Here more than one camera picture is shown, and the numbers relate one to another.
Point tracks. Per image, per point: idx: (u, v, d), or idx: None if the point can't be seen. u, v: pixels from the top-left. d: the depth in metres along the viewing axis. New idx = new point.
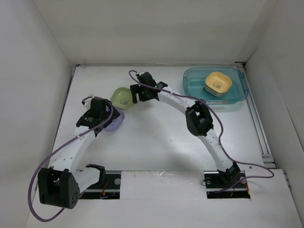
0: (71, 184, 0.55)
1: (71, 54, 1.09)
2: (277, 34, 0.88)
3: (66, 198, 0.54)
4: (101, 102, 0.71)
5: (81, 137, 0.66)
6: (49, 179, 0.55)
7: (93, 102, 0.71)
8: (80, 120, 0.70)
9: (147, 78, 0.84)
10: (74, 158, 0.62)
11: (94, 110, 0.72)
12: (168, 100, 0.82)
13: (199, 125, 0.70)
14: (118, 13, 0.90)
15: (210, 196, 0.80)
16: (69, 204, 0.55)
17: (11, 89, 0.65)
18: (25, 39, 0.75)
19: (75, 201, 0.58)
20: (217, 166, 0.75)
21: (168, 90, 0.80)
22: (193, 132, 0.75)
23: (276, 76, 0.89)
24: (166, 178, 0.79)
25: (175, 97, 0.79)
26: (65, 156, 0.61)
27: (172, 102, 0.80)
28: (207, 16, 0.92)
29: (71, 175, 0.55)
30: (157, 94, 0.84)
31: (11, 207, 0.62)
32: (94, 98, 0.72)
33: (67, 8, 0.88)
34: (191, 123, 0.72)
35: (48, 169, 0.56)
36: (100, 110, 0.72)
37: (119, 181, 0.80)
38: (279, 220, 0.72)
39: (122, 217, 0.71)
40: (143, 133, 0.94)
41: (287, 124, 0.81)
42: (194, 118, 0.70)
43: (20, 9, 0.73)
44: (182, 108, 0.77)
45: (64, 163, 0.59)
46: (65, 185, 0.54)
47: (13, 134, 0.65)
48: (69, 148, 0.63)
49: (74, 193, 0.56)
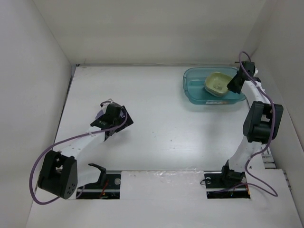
0: (72, 173, 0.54)
1: (71, 54, 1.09)
2: (278, 33, 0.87)
3: (63, 186, 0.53)
4: (116, 109, 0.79)
5: (93, 134, 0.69)
6: (53, 162, 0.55)
7: (110, 108, 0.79)
8: (94, 122, 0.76)
9: (249, 66, 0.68)
10: (81, 150, 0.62)
11: (108, 116, 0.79)
12: (247, 91, 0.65)
13: (256, 127, 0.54)
14: (118, 13, 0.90)
15: (211, 196, 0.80)
16: (64, 194, 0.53)
17: (11, 89, 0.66)
18: (26, 40, 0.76)
19: (69, 194, 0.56)
20: (230, 165, 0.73)
21: (256, 81, 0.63)
22: (244, 131, 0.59)
23: (277, 75, 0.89)
24: (166, 178, 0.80)
25: (258, 91, 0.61)
26: (75, 146, 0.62)
27: (250, 96, 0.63)
28: (206, 16, 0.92)
29: (75, 164, 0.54)
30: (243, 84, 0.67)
31: (11, 207, 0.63)
32: (110, 104, 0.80)
33: (67, 8, 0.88)
34: (250, 118, 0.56)
35: (55, 153, 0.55)
36: (114, 116, 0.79)
37: (119, 181, 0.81)
38: (279, 220, 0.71)
39: (122, 217, 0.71)
40: (143, 133, 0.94)
41: (287, 123, 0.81)
42: (258, 115, 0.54)
43: (20, 10, 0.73)
44: None
45: (71, 151, 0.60)
46: (67, 170, 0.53)
47: (13, 135, 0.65)
48: (80, 141, 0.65)
49: (71, 183, 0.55)
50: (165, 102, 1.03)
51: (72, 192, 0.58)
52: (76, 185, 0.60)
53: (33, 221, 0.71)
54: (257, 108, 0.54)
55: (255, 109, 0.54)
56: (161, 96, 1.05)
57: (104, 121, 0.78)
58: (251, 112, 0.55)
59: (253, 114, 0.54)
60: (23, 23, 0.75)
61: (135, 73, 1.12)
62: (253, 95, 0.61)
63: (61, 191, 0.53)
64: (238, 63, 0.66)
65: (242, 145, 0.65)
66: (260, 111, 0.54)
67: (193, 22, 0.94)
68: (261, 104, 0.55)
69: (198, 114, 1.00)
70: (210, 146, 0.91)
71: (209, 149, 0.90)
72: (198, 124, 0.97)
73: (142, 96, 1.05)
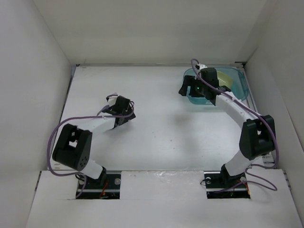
0: (87, 145, 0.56)
1: (71, 54, 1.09)
2: (278, 33, 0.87)
3: (78, 155, 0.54)
4: (126, 101, 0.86)
5: (105, 118, 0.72)
6: (70, 134, 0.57)
7: (120, 99, 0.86)
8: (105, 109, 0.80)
9: (210, 74, 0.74)
10: (96, 127, 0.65)
11: (117, 106, 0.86)
12: (225, 107, 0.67)
13: (256, 147, 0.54)
14: (118, 13, 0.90)
15: (210, 196, 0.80)
16: (77, 165, 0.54)
17: (11, 90, 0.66)
18: (26, 41, 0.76)
19: (80, 167, 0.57)
20: (228, 169, 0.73)
21: (231, 96, 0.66)
22: (243, 151, 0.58)
23: (277, 75, 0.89)
24: (166, 178, 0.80)
25: (237, 104, 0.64)
26: (90, 124, 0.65)
27: (231, 110, 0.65)
28: (206, 16, 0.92)
29: (90, 135, 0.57)
30: (215, 97, 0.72)
31: (11, 207, 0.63)
32: (120, 97, 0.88)
33: (67, 8, 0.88)
34: (246, 139, 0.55)
35: (71, 127, 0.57)
36: (123, 108, 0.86)
37: (119, 181, 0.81)
38: (280, 220, 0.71)
39: (122, 217, 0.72)
40: (143, 133, 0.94)
41: (286, 123, 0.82)
42: (254, 134, 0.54)
43: (20, 10, 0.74)
44: (241, 118, 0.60)
45: (88, 127, 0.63)
46: (84, 140, 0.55)
47: (13, 135, 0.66)
48: (94, 121, 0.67)
49: (84, 156, 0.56)
50: (165, 102, 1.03)
51: (83, 167, 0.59)
52: (85, 162, 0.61)
53: (33, 221, 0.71)
54: (251, 128, 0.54)
55: (249, 130, 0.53)
56: (161, 97, 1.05)
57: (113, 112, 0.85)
58: (247, 134, 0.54)
59: (250, 136, 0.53)
60: (23, 23, 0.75)
61: (134, 73, 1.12)
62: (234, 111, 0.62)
63: (75, 161, 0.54)
64: (200, 80, 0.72)
65: (239, 155, 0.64)
66: (255, 130, 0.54)
67: (193, 22, 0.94)
68: (251, 122, 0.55)
69: (198, 113, 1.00)
70: (209, 146, 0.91)
71: (209, 149, 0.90)
72: (198, 124, 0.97)
73: (141, 96, 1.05)
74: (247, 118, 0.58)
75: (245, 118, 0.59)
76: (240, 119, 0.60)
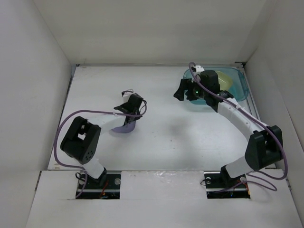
0: (94, 139, 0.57)
1: (71, 54, 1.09)
2: (278, 33, 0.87)
3: (84, 148, 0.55)
4: (139, 99, 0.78)
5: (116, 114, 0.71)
6: (80, 126, 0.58)
7: (133, 97, 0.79)
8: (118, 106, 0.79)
9: (211, 80, 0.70)
10: (106, 123, 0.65)
11: (129, 105, 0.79)
12: (229, 115, 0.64)
13: (264, 158, 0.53)
14: (118, 13, 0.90)
15: (210, 196, 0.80)
16: (82, 157, 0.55)
17: (11, 90, 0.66)
18: (26, 41, 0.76)
19: (86, 160, 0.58)
20: (229, 170, 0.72)
21: (235, 104, 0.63)
22: (249, 162, 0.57)
23: (277, 75, 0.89)
24: (166, 178, 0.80)
25: (242, 114, 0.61)
26: (100, 118, 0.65)
27: (235, 119, 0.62)
28: (206, 16, 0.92)
29: (99, 130, 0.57)
30: (217, 104, 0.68)
31: (11, 207, 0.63)
32: (134, 95, 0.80)
33: (67, 8, 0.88)
34: (252, 151, 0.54)
35: (82, 119, 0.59)
36: (135, 106, 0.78)
37: (119, 181, 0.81)
38: (279, 220, 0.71)
39: (122, 217, 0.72)
40: (143, 133, 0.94)
41: (287, 123, 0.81)
42: (262, 147, 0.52)
43: (20, 10, 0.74)
44: (245, 128, 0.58)
45: (97, 121, 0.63)
46: (92, 134, 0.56)
47: (13, 135, 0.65)
48: (104, 116, 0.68)
49: (90, 149, 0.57)
50: (165, 102, 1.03)
51: (89, 159, 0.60)
52: (92, 156, 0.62)
53: (33, 221, 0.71)
54: (260, 140, 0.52)
55: (257, 142, 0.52)
56: (161, 97, 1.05)
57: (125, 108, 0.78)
58: (254, 147, 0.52)
59: (258, 148, 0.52)
60: (23, 23, 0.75)
61: (134, 73, 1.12)
62: (239, 120, 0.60)
63: (81, 153, 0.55)
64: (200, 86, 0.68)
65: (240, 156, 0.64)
66: (262, 142, 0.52)
67: (193, 22, 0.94)
68: (259, 134, 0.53)
69: (198, 113, 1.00)
70: (210, 147, 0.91)
71: (209, 150, 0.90)
72: (198, 124, 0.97)
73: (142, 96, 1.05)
74: (253, 129, 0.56)
75: (251, 128, 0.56)
76: (245, 129, 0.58)
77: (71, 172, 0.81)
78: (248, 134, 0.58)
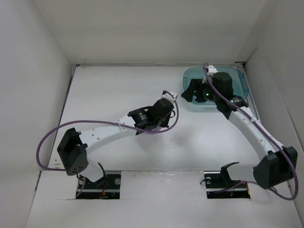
0: (79, 159, 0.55)
1: (71, 54, 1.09)
2: (278, 33, 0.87)
3: (68, 166, 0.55)
4: (165, 109, 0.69)
5: (122, 127, 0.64)
6: (70, 139, 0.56)
7: (160, 104, 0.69)
8: (134, 112, 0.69)
9: (224, 85, 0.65)
10: (99, 140, 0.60)
11: (154, 111, 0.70)
12: (242, 127, 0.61)
13: (274, 179, 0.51)
14: (118, 13, 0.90)
15: (210, 196, 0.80)
16: (68, 172, 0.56)
17: (11, 90, 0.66)
18: (26, 41, 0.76)
19: (74, 172, 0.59)
20: (231, 173, 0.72)
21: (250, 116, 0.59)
22: (256, 178, 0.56)
23: (277, 75, 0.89)
24: (166, 178, 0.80)
25: (256, 128, 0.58)
26: (96, 133, 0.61)
27: (248, 133, 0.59)
28: (206, 16, 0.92)
29: (83, 153, 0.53)
30: (229, 110, 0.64)
31: (10, 207, 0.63)
32: (162, 101, 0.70)
33: (66, 8, 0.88)
34: (263, 171, 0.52)
35: (74, 134, 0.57)
36: (159, 115, 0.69)
37: (119, 181, 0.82)
38: (279, 220, 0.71)
39: (122, 217, 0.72)
40: (143, 134, 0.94)
41: (287, 123, 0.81)
42: (274, 167, 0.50)
43: (20, 10, 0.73)
44: (259, 146, 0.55)
45: (90, 138, 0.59)
46: (75, 156, 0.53)
47: (13, 135, 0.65)
48: (104, 129, 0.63)
49: (78, 166, 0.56)
50: None
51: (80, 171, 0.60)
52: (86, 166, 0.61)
53: (33, 221, 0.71)
54: (273, 163, 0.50)
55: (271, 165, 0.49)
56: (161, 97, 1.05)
57: (145, 114, 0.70)
58: (266, 167, 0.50)
59: (270, 169, 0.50)
60: (23, 23, 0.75)
61: (134, 73, 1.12)
62: (253, 135, 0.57)
63: (66, 168, 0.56)
64: (213, 88, 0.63)
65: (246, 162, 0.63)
66: (276, 164, 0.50)
67: (193, 22, 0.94)
68: (272, 155, 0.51)
69: (198, 113, 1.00)
70: (210, 147, 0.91)
71: (209, 149, 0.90)
72: (198, 124, 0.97)
73: (142, 96, 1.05)
74: (268, 149, 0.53)
75: (266, 147, 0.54)
76: (259, 147, 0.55)
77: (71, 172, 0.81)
78: (261, 152, 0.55)
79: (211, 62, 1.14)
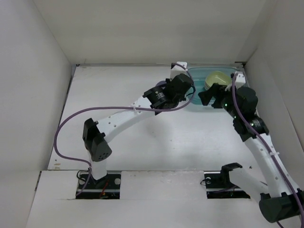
0: (102, 147, 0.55)
1: (71, 54, 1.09)
2: (278, 33, 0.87)
3: (93, 154, 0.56)
4: (184, 85, 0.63)
5: (137, 110, 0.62)
6: (90, 129, 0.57)
7: (178, 80, 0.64)
8: (150, 91, 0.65)
9: (248, 103, 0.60)
10: (117, 128, 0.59)
11: (171, 89, 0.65)
12: (257, 156, 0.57)
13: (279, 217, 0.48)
14: (118, 13, 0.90)
15: (210, 196, 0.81)
16: (95, 159, 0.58)
17: (11, 90, 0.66)
18: (26, 41, 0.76)
19: (102, 159, 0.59)
20: (231, 175, 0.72)
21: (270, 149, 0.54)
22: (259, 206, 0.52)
23: (277, 75, 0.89)
24: (166, 178, 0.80)
25: (273, 164, 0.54)
26: (112, 121, 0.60)
27: (262, 165, 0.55)
28: (206, 17, 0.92)
29: (103, 141, 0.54)
30: (246, 134, 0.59)
31: (10, 207, 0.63)
32: (181, 76, 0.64)
33: (67, 8, 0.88)
34: (270, 208, 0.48)
35: (92, 124, 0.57)
36: (176, 92, 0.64)
37: (119, 181, 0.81)
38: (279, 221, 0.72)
39: (122, 216, 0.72)
40: (144, 134, 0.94)
41: (287, 123, 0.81)
42: (285, 209, 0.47)
43: (20, 10, 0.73)
44: (272, 183, 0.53)
45: (107, 127, 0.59)
46: (96, 145, 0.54)
47: (12, 135, 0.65)
48: (120, 115, 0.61)
49: (102, 153, 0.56)
50: None
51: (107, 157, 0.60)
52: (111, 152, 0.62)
53: (33, 221, 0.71)
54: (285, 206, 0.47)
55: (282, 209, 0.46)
56: None
57: (162, 91, 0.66)
58: (276, 207, 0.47)
59: (280, 210, 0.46)
60: (23, 24, 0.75)
61: (134, 73, 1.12)
62: (268, 171, 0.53)
63: (92, 156, 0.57)
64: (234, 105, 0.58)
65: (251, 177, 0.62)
66: (287, 208, 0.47)
67: (193, 23, 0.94)
68: (288, 199, 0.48)
69: (198, 113, 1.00)
70: (210, 146, 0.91)
71: (210, 149, 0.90)
72: (198, 124, 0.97)
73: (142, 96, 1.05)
74: (282, 190, 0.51)
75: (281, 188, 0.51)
76: (272, 184, 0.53)
77: (71, 172, 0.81)
78: (273, 189, 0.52)
79: (211, 62, 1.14)
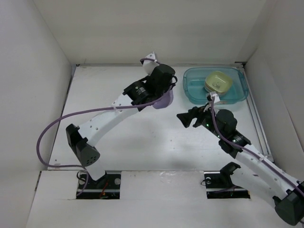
0: (87, 153, 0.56)
1: (71, 54, 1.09)
2: (278, 33, 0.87)
3: (80, 159, 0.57)
4: (163, 75, 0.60)
5: (118, 109, 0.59)
6: (72, 135, 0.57)
7: (156, 71, 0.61)
8: (130, 87, 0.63)
9: (231, 126, 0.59)
10: (99, 130, 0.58)
11: (152, 81, 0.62)
12: (251, 166, 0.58)
13: (299, 215, 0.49)
14: (118, 13, 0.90)
15: (210, 196, 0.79)
16: (83, 164, 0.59)
17: (11, 90, 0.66)
18: (26, 41, 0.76)
19: (91, 162, 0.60)
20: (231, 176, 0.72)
21: (258, 155, 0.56)
22: (280, 215, 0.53)
23: (277, 75, 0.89)
24: (166, 178, 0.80)
25: (267, 167, 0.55)
26: (93, 124, 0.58)
27: (259, 171, 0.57)
28: (206, 16, 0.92)
29: (85, 147, 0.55)
30: (234, 152, 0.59)
31: (11, 207, 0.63)
32: (159, 67, 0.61)
33: (66, 8, 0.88)
34: (287, 211, 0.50)
35: (74, 130, 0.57)
36: (156, 84, 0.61)
37: (119, 181, 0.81)
38: (279, 221, 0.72)
39: (122, 216, 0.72)
40: (143, 134, 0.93)
41: (287, 123, 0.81)
42: (297, 204, 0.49)
43: (20, 10, 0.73)
44: (275, 185, 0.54)
45: (88, 131, 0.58)
46: (80, 152, 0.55)
47: (12, 135, 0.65)
48: (101, 117, 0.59)
49: (90, 156, 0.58)
50: None
51: (97, 159, 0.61)
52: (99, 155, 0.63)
53: (33, 221, 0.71)
54: (295, 201, 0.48)
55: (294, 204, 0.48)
56: None
57: (143, 86, 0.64)
58: (290, 209, 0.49)
59: (294, 211, 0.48)
60: (23, 24, 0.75)
61: (134, 73, 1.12)
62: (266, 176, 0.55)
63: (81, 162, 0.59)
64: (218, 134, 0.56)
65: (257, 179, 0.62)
66: (299, 202, 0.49)
67: (193, 22, 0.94)
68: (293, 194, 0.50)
69: None
70: (210, 146, 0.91)
71: (210, 149, 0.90)
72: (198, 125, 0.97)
73: None
74: (285, 188, 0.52)
75: (284, 187, 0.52)
76: (275, 186, 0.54)
77: (71, 172, 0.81)
78: (278, 191, 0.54)
79: (211, 61, 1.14)
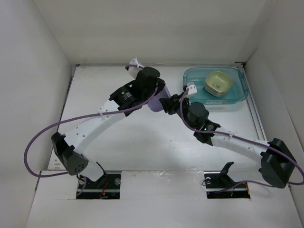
0: (75, 160, 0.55)
1: (71, 54, 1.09)
2: (278, 33, 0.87)
3: (68, 168, 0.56)
4: (148, 79, 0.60)
5: (105, 115, 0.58)
6: (57, 144, 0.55)
7: (141, 76, 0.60)
8: (116, 93, 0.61)
9: (204, 118, 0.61)
10: (86, 137, 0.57)
11: (137, 85, 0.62)
12: (227, 145, 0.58)
13: (283, 174, 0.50)
14: (118, 14, 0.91)
15: (211, 196, 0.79)
16: (71, 172, 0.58)
17: (11, 90, 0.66)
18: (26, 42, 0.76)
19: (79, 170, 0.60)
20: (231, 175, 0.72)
21: (227, 132, 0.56)
22: (270, 182, 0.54)
23: (277, 75, 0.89)
24: (166, 178, 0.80)
25: (238, 139, 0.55)
26: (80, 132, 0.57)
27: (233, 147, 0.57)
28: (206, 17, 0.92)
29: (72, 155, 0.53)
30: (208, 138, 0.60)
31: (11, 207, 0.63)
32: (143, 71, 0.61)
33: (66, 9, 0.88)
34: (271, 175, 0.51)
35: (59, 139, 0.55)
36: (143, 88, 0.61)
37: (119, 181, 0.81)
38: (279, 220, 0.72)
39: (122, 216, 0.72)
40: (143, 134, 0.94)
41: (287, 123, 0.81)
42: (275, 164, 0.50)
43: (20, 11, 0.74)
44: (251, 154, 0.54)
45: (75, 138, 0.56)
46: (66, 160, 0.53)
47: (13, 135, 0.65)
48: (88, 123, 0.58)
49: (78, 164, 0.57)
50: None
51: (86, 166, 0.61)
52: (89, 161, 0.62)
53: (34, 221, 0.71)
54: (272, 161, 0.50)
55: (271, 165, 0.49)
56: None
57: (129, 90, 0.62)
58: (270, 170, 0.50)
59: (273, 170, 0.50)
60: (24, 25, 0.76)
61: None
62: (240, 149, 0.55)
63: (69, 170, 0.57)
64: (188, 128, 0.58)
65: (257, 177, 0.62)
66: (275, 161, 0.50)
67: (193, 23, 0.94)
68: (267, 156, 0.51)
69: None
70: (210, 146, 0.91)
71: (209, 149, 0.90)
72: None
73: None
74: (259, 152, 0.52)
75: (259, 151, 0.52)
76: (251, 155, 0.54)
77: None
78: (255, 158, 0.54)
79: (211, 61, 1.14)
